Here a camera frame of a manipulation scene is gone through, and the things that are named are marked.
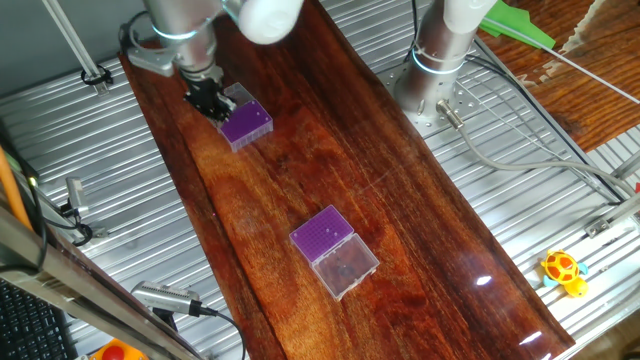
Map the steel frame beam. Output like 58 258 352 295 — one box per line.
0 203 207 360

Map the green plastic sheet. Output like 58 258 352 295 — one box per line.
478 0 557 50

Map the thin white rod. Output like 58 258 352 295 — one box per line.
481 17 640 106

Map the black keyboard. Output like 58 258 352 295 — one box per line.
0 277 80 360

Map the aluminium rail with bracket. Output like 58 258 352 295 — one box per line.
583 192 640 240

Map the flat purple pipette tip holder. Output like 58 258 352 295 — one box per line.
288 203 381 302

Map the grey hose with metal connector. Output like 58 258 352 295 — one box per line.
435 98 640 199

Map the orange pipe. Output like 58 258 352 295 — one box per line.
0 147 34 234

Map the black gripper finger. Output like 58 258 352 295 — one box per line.
199 103 230 125
217 94 238 118

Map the brown wooden side table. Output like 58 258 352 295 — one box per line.
474 0 640 154

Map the silver ribbed camera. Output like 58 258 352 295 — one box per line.
130 279 204 317

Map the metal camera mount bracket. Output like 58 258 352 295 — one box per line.
27 174 110 241

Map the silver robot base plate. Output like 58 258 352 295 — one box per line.
377 62 482 139

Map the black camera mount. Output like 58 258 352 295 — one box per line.
151 307 180 334

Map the black cable ring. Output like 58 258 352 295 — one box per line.
79 63 115 87

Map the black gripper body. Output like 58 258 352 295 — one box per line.
182 78 225 110

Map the tall purple pipette tip box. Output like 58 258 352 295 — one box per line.
212 82 275 154

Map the silver aluminium pole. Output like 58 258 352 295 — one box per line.
39 0 104 84

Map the black camera cable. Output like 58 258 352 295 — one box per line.
198 304 248 360
45 202 95 248

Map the thin grey cable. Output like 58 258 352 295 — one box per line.
455 80 619 205

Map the yellow orange turtle toy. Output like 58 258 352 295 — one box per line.
539 248 590 299

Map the orange box with red button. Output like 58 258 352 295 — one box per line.
89 337 150 360

